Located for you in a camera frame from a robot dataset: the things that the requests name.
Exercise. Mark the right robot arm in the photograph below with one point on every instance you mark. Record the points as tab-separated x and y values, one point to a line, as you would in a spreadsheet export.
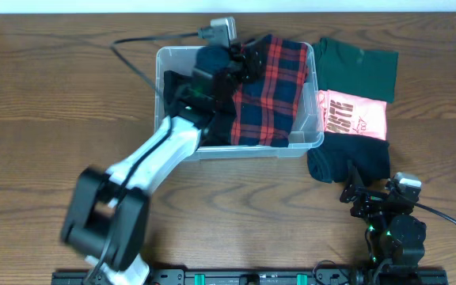
392	233

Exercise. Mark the dark teal folded garment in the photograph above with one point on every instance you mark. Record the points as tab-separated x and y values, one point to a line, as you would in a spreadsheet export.
331	160

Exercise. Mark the red navy plaid garment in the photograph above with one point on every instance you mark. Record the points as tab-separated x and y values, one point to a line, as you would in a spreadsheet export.
267	108

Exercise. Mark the clear plastic storage bin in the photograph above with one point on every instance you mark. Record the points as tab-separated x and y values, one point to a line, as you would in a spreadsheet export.
307	130

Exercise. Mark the pink printed t-shirt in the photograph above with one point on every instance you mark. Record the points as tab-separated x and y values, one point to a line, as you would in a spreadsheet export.
349	114

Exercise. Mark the green t-shirt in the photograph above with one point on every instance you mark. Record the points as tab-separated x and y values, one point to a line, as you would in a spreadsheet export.
349	69

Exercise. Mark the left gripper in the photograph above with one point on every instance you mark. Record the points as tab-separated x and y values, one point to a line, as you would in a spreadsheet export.
248	58

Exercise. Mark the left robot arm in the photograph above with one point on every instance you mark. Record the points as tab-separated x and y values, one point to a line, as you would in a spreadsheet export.
107	215

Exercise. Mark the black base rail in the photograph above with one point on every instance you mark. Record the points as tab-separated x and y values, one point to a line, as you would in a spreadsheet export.
328	275

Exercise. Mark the black garment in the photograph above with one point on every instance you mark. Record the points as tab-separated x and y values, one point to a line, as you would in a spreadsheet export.
207	102

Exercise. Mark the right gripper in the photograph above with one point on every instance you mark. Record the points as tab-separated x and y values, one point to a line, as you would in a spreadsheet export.
371	199

